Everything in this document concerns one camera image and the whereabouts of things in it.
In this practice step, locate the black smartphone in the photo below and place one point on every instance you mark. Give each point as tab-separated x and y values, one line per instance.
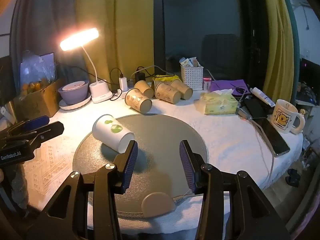
272	137

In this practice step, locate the brown paper cup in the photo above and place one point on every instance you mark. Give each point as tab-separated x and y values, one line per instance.
143	87
136	101
183	90
166	92

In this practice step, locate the black power bank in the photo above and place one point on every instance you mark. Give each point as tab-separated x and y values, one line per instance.
255	107

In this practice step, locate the packets in basket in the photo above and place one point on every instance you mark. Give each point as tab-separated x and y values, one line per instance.
189	62

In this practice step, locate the pile of oranges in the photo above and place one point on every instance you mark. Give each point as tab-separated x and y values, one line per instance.
31	87

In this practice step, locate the white desk lamp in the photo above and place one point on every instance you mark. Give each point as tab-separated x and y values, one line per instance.
100	91

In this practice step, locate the white mug with bear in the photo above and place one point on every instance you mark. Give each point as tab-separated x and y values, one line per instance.
283	116

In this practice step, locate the white plastic basket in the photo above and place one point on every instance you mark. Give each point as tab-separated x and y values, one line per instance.
192	78

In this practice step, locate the yellow curtain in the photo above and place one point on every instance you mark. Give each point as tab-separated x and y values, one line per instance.
125	30
277	42

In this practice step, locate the white charger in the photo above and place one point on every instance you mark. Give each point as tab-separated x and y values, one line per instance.
123	83

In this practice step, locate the round grey mat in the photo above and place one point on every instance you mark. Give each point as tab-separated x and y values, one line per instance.
162	135

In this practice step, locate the white cup with green print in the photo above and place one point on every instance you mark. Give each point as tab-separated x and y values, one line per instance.
110	132

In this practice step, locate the yellow snack packet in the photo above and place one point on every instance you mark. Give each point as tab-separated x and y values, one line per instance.
165	78

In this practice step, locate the white tube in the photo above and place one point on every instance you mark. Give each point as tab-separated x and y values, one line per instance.
262	96

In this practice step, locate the white plate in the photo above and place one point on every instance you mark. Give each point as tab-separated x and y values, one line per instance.
75	105

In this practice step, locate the black charger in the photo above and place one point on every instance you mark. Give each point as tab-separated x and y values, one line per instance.
140	77

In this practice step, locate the white textured tablecloth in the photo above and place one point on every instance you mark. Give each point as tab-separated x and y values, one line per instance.
225	135

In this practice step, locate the purple bowl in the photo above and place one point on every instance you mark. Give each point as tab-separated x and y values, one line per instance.
72	96

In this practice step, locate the purple notebook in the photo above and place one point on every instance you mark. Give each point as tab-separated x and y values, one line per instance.
222	86

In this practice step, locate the green tissue pack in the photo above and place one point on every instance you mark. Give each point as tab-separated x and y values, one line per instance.
220	103

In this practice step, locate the white power strip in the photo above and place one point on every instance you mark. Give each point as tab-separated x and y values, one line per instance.
120	93

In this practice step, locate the cardboard box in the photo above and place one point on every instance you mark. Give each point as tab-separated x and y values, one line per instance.
40	102

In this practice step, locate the grey curtain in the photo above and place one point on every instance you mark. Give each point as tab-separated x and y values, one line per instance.
45	17

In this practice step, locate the clear plastic bag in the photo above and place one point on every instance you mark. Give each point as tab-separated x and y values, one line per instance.
37	66

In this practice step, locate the tan round mat tab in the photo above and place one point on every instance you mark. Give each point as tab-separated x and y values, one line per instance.
157	205

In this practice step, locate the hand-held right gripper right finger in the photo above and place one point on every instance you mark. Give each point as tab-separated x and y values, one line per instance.
185	162

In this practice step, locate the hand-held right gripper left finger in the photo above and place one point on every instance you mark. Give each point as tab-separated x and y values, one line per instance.
132	160

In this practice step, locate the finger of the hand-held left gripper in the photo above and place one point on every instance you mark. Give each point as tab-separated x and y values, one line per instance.
50	130
37	122

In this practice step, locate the small pink box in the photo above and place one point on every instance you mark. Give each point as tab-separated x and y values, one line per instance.
207	83

